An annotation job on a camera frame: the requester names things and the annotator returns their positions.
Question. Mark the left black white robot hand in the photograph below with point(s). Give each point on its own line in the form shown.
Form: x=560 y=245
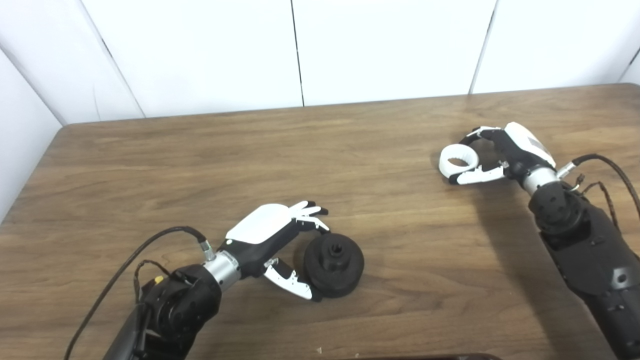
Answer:
x=262 y=232

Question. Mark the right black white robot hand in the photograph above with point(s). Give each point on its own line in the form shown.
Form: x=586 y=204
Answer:
x=520 y=147

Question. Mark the round black part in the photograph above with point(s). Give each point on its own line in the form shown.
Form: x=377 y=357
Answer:
x=337 y=267

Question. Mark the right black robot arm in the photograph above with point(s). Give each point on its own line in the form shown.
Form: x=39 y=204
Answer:
x=590 y=250

